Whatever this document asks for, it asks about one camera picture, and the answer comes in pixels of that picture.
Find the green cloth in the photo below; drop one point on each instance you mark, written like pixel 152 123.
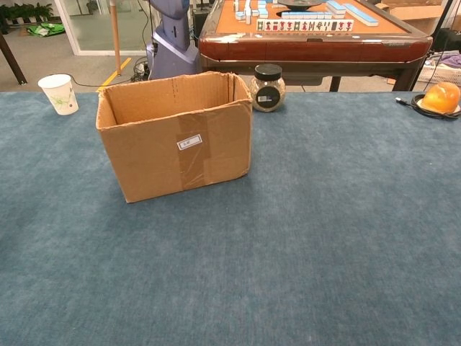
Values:
pixel 47 29

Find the green potted plants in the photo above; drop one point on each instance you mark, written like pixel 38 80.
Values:
pixel 25 12

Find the brown mahjong table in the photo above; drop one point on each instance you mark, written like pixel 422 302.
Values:
pixel 306 48

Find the blue backed mahjong tile row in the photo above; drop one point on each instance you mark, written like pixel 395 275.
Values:
pixel 306 15
pixel 360 15
pixel 248 12

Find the face-up mahjong tile row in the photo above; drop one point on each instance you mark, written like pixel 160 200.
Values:
pixel 306 25

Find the dark metal leg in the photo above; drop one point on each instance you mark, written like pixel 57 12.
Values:
pixel 12 59

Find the white plastic basket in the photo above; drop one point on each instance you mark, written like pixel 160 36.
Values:
pixel 441 74

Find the open cardboard box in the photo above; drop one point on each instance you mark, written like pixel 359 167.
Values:
pixel 144 162

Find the purple cloth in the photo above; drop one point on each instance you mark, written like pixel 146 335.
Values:
pixel 452 58

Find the brown cardboard box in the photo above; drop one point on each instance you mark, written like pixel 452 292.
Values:
pixel 414 14

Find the white power strip with plugs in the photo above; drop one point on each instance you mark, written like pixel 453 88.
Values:
pixel 141 67

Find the white paper cup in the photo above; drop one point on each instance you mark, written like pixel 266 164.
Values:
pixel 61 95

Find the blue table mat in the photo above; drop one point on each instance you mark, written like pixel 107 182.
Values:
pixel 288 234

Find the wooden pole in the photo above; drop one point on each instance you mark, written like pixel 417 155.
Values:
pixel 116 36

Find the orange dome lamp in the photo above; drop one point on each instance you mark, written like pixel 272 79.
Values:
pixel 441 97

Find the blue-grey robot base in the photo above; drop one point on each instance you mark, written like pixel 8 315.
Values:
pixel 173 54

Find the glass jar black lid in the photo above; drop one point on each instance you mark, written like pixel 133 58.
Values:
pixel 268 95

